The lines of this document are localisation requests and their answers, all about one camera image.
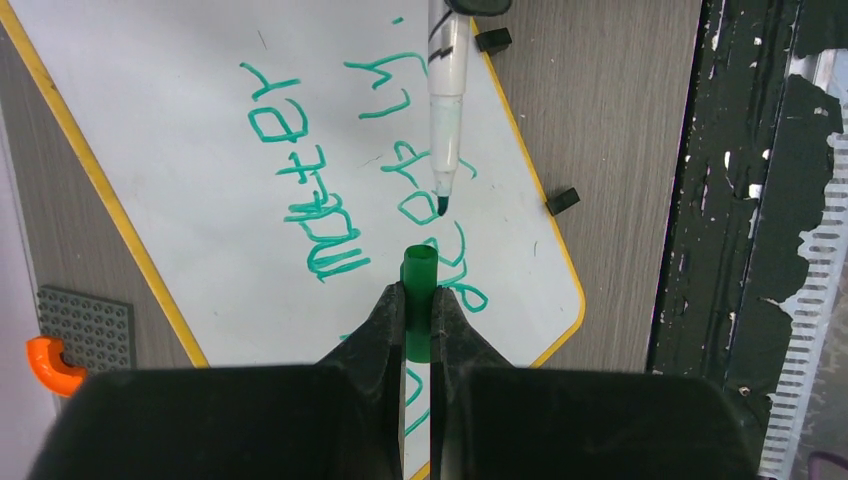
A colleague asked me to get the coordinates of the green whiteboard marker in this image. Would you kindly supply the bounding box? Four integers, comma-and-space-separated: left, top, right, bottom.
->
427, 1, 471, 216

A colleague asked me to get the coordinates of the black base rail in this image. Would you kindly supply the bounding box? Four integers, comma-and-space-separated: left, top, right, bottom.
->
646, 1, 847, 455

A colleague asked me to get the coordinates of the green marker cap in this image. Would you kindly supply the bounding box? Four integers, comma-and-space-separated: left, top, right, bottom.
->
400, 244, 438, 364

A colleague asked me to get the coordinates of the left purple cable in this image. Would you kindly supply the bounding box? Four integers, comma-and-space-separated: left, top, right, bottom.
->
806, 450, 848, 480

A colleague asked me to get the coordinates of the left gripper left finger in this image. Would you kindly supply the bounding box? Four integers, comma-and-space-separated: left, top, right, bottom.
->
30, 283, 405, 479

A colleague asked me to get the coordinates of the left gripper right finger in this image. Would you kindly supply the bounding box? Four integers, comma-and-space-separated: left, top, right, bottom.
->
430, 288, 757, 479

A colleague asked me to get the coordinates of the grey lego baseplate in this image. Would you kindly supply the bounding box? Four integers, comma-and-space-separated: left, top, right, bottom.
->
36, 285, 137, 374

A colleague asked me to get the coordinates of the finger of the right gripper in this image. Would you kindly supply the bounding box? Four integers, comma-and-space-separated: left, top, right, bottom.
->
445, 0, 513, 17

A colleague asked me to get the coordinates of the yellow framed whiteboard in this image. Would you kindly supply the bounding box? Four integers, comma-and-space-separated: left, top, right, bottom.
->
1, 1, 585, 368

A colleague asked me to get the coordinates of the white slotted cable duct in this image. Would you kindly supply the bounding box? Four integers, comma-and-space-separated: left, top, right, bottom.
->
757, 99, 848, 480

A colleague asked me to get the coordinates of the orange curved block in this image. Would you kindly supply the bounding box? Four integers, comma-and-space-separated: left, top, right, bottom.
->
26, 336, 88, 398

